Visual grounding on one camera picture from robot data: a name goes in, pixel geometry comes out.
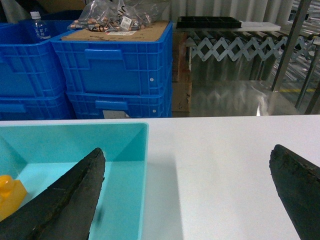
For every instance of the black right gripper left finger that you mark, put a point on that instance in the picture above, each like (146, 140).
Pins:
(65, 209)

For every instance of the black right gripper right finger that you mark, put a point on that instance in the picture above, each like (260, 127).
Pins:
(297, 182)

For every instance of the teal plastic bin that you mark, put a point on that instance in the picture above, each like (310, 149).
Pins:
(38, 155)

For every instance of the lower left blue crate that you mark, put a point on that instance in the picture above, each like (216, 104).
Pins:
(36, 108)

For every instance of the lower blue stacked crate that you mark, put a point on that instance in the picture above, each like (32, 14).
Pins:
(92, 106)

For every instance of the expandable roller conveyor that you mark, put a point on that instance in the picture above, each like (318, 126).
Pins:
(236, 45)

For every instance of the blue crate with cardboard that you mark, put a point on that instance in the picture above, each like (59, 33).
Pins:
(116, 67)

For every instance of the white foam board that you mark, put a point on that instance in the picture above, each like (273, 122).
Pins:
(253, 26)

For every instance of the clear water bottle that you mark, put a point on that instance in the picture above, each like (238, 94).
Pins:
(40, 30)

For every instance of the black compartment tray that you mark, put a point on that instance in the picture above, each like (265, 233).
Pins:
(208, 22)

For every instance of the brown cardboard sheet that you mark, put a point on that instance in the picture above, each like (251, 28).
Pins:
(151, 33)

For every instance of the plastic bag of batteries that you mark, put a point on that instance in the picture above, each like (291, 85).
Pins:
(107, 16)

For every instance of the metal frame post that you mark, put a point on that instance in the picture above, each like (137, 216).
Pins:
(290, 44)

